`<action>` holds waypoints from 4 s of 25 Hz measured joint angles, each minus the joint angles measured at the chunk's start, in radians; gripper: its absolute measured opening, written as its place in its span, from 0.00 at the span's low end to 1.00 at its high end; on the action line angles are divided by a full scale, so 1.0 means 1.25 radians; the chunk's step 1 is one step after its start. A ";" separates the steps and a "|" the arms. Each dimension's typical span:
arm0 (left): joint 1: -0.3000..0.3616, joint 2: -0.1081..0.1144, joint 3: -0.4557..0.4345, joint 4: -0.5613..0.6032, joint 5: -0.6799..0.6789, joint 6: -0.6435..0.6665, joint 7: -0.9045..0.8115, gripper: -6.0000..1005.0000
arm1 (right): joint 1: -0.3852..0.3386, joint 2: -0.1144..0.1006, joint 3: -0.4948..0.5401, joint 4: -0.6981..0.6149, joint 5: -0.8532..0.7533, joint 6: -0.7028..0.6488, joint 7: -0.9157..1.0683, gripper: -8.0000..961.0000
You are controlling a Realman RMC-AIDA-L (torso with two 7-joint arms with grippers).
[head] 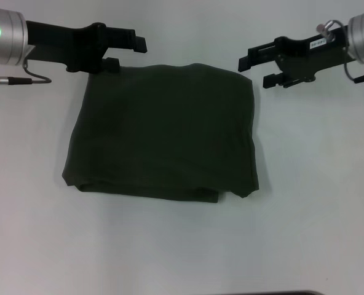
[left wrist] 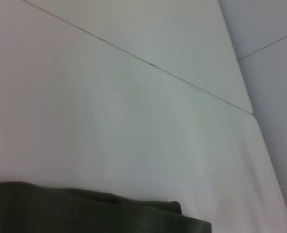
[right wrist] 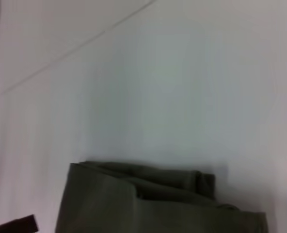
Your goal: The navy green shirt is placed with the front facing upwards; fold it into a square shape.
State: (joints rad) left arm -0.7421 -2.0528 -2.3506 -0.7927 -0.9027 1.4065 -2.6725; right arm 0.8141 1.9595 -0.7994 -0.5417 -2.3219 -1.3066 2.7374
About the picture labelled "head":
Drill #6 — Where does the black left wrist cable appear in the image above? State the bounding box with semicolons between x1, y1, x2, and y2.
0;60;52;85

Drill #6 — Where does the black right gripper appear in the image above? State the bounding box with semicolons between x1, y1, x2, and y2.
237;26;360;90

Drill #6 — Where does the dark green printed t-shirt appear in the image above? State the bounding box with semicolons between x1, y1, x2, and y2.
61;63;261;204

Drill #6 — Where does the dark rounded panel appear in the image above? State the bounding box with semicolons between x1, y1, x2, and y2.
255;289;334;295

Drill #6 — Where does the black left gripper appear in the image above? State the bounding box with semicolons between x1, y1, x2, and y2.
24;20;148;75

